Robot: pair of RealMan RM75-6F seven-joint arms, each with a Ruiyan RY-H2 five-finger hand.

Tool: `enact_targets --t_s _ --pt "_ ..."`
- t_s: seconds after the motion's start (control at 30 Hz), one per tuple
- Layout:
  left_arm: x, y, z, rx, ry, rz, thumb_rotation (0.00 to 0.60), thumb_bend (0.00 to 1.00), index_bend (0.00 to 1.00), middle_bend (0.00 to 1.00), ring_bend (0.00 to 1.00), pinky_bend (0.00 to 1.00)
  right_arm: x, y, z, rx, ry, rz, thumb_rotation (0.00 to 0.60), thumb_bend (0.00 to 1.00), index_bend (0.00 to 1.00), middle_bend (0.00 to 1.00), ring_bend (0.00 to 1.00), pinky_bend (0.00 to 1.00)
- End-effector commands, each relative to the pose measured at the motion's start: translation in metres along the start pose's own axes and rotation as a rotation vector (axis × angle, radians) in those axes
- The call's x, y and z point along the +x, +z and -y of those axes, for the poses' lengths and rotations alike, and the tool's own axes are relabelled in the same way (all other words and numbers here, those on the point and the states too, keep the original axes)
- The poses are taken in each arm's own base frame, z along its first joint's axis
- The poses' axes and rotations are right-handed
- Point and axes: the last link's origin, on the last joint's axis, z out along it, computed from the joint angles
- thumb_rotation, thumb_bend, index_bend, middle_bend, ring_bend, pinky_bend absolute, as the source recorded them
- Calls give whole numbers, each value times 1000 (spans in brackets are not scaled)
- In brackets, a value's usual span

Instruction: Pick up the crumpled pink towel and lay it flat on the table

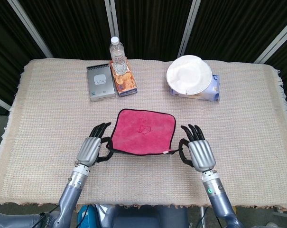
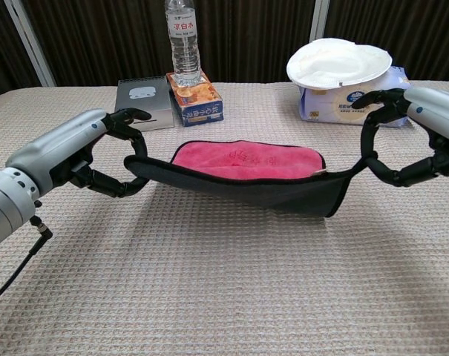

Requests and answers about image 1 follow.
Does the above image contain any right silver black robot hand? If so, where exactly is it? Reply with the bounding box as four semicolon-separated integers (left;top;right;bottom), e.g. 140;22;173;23
178;123;217;173

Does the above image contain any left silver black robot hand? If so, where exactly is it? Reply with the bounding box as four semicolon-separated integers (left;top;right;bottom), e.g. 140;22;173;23
76;122;114;167

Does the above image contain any pink cloth black trim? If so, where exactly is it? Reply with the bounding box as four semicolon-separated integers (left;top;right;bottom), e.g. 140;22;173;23
106;108;182;156

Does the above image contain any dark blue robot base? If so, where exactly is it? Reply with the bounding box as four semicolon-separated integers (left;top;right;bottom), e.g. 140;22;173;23
95;204;189;228

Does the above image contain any beige woven tablecloth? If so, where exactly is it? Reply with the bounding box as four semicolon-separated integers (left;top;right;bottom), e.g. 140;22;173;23
0;58;287;211

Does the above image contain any metal table leg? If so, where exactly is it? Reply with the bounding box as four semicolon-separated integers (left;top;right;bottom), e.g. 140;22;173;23
199;206;206;228

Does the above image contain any purple tissue pack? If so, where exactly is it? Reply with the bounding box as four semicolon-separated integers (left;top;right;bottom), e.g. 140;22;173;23
169;74;220;103

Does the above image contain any silver earbuds box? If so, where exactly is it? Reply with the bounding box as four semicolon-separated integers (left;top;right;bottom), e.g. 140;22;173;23
86;64;116;102

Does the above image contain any bright blue base part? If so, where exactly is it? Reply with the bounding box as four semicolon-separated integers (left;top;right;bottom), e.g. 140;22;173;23
76;204;97;228

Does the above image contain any orange snack box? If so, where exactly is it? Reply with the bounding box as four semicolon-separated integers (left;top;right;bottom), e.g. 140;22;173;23
109;59;138;97

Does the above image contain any white round paper plate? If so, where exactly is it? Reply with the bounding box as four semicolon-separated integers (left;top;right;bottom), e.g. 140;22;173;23
166;55;213;95

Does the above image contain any clear plastic water bottle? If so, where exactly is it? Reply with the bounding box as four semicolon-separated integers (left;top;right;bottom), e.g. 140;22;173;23
109;36;128;74

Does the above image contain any black left arm strap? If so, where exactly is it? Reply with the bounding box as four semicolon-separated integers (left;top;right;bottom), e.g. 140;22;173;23
40;212;51;228

